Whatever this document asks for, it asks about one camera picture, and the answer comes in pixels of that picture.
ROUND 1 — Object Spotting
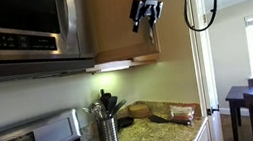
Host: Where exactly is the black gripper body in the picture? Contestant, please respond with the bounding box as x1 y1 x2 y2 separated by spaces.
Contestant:
129 0 163 22

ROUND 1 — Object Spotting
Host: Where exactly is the white door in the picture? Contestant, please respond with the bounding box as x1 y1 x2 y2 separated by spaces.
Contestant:
190 0 224 141

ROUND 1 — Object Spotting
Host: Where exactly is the under-cabinet light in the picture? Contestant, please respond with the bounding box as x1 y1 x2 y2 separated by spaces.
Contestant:
86 60 131 73

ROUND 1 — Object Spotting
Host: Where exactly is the near steel utensil holder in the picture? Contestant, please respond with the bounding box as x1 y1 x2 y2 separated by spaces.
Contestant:
84 96 126 141

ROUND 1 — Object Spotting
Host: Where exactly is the small black bowl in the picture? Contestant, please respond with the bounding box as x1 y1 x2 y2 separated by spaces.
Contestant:
118 116 134 128

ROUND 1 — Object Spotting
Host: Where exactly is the plastic food bag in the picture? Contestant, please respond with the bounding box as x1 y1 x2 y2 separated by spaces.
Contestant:
169 105 195 125

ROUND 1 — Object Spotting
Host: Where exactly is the stainless steel microwave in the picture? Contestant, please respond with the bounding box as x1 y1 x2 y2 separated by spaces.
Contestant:
0 0 96 81

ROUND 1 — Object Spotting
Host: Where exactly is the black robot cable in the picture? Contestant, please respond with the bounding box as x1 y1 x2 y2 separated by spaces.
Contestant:
182 0 222 34

